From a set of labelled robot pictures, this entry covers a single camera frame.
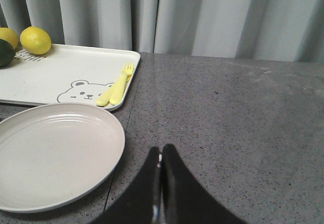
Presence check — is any yellow lemon left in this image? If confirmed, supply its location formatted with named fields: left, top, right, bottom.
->
left=0, top=27, right=19, bottom=49

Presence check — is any green lime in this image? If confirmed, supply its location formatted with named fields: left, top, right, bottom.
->
left=0, top=39, right=16, bottom=68

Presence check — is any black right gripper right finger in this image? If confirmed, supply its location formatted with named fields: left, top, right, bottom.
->
left=162, top=144, right=245, bottom=223

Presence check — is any grey curtain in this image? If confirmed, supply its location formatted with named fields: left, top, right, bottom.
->
left=1, top=0, right=323, bottom=62

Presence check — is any beige round plate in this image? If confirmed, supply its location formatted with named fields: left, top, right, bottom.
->
left=1, top=103, right=125, bottom=213

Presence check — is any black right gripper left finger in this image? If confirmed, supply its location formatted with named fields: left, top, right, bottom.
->
left=92, top=147, right=160, bottom=224

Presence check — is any white bear-print tray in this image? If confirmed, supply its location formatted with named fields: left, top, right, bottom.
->
left=1, top=44, right=140, bottom=106

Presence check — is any yellow plastic fork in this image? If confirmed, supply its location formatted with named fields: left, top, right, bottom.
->
left=109, top=63, right=134, bottom=105

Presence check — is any yellow lemon right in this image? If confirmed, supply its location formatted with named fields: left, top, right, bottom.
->
left=20, top=26, right=52, bottom=55

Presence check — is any yellow lemon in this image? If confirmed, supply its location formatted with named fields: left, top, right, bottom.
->
left=20, top=26, right=52, bottom=55
left=0, top=27, right=19, bottom=49

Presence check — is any yellow plastic spoon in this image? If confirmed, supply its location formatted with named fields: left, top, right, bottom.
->
left=96, top=76, right=132, bottom=107

